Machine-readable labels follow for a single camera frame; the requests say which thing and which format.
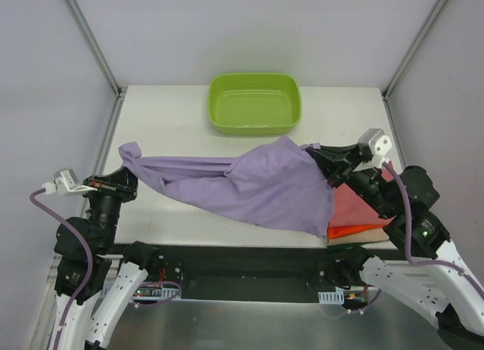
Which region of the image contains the purple t shirt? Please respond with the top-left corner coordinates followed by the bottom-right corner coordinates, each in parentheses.
top-left (118, 136), bottom-right (335, 237)

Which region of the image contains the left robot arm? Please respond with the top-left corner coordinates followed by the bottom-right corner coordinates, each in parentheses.
top-left (49, 168), bottom-right (161, 349)

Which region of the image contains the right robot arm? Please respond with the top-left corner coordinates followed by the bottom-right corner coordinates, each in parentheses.
top-left (306, 144), bottom-right (483, 349)

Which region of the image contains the pink folded t shirt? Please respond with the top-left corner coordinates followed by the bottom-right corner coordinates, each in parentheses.
top-left (329, 184), bottom-right (390, 228)

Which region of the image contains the orange folded t shirt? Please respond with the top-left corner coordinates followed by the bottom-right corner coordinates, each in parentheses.
top-left (327, 225), bottom-right (383, 240)

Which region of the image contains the dark green folded t shirt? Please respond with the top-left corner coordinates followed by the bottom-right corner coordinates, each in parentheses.
top-left (327, 243), bottom-right (362, 252)

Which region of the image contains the beige folded t shirt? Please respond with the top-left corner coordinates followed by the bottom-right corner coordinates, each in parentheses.
top-left (327, 228), bottom-right (389, 247)

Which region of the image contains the green plastic basin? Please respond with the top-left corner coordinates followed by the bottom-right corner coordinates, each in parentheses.
top-left (207, 73), bottom-right (303, 136)

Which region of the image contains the left controller board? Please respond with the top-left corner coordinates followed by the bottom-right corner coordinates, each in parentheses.
top-left (131, 280), bottom-right (182, 308)

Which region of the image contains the controller board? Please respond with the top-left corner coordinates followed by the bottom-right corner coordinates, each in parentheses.
top-left (318, 289), bottom-right (371, 321)
top-left (131, 280), bottom-right (182, 308)

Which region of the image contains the right controller board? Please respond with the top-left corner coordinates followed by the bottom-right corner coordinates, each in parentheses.
top-left (318, 289), bottom-right (371, 321)

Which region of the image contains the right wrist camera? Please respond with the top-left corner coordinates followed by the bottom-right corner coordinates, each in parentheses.
top-left (357, 129), bottom-right (393, 169)

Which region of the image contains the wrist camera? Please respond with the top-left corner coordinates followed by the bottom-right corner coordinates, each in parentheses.
top-left (357, 129), bottom-right (393, 169)
top-left (42, 168), bottom-right (97, 196)

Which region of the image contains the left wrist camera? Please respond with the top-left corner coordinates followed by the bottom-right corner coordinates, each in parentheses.
top-left (42, 168), bottom-right (97, 196)

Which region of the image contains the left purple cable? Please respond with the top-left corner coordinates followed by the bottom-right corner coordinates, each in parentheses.
top-left (29, 187), bottom-right (95, 350)

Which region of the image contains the left aluminium frame post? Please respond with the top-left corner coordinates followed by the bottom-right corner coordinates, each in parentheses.
top-left (56, 0), bottom-right (128, 100)

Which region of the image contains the aluminium frame post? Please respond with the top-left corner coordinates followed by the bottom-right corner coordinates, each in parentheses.
top-left (380, 0), bottom-right (457, 101)
top-left (56, 0), bottom-right (128, 100)

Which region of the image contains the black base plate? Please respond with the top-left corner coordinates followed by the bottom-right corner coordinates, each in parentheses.
top-left (71, 240), bottom-right (434, 302)

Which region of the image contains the right aluminium frame post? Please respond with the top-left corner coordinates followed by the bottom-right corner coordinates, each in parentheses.
top-left (380, 0), bottom-right (457, 101)

